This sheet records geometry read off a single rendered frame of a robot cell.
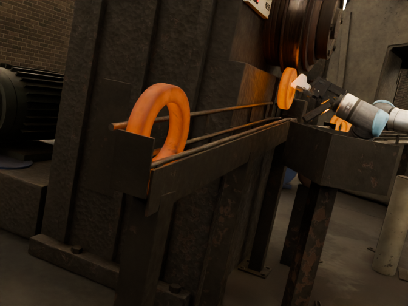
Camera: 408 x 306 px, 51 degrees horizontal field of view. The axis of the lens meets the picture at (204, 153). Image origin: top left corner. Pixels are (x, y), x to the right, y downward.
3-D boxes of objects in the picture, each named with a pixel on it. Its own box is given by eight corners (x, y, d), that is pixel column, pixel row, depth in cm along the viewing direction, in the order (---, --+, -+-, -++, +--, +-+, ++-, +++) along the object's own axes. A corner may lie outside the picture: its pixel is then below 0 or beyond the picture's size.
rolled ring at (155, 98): (197, 85, 87) (183, 82, 89) (147, 85, 71) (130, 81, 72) (183, 172, 91) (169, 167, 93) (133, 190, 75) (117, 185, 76)
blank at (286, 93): (281, 67, 153) (291, 68, 151) (291, 67, 166) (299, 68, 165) (274, 110, 156) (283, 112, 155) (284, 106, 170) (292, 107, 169)
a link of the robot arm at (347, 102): (346, 121, 158) (344, 121, 149) (334, 114, 159) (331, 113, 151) (359, 99, 156) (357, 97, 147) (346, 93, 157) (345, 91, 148)
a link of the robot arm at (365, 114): (374, 144, 151) (384, 128, 143) (342, 127, 155) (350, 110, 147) (385, 126, 156) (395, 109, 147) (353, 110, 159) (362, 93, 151)
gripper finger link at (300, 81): (292, 68, 160) (314, 80, 157) (285, 83, 161) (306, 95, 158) (291, 68, 157) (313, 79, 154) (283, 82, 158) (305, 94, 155)
